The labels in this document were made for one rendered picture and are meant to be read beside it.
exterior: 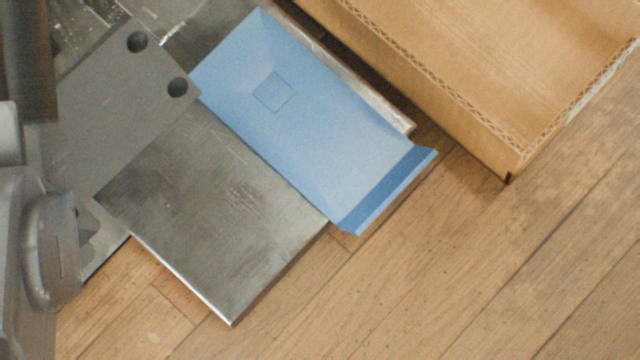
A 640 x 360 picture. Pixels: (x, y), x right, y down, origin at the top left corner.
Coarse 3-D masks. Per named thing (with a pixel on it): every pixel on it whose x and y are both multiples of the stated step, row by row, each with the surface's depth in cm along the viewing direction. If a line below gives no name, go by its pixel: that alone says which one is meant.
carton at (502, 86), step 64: (320, 0) 76; (384, 0) 80; (448, 0) 80; (512, 0) 80; (576, 0) 78; (384, 64) 76; (448, 64) 79; (512, 64) 79; (576, 64) 78; (448, 128) 77; (512, 128) 78
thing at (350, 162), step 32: (256, 32) 78; (288, 32) 78; (224, 64) 77; (256, 64) 77; (288, 64) 77; (320, 64) 77; (224, 96) 77; (320, 96) 77; (352, 96) 77; (256, 128) 76; (288, 128) 76; (320, 128) 76; (352, 128) 76; (384, 128) 76; (288, 160) 76; (320, 160) 76; (352, 160) 75; (384, 160) 75; (416, 160) 73; (320, 192) 75; (352, 192) 75; (384, 192) 73; (352, 224) 73
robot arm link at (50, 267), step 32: (0, 0) 43; (32, 0) 44; (0, 32) 43; (32, 32) 44; (0, 64) 43; (32, 64) 44; (0, 96) 42; (32, 96) 44; (0, 128) 41; (0, 160) 41; (64, 192) 41; (32, 224) 37; (64, 224) 40; (32, 256) 37; (64, 256) 40; (32, 288) 37; (64, 288) 40
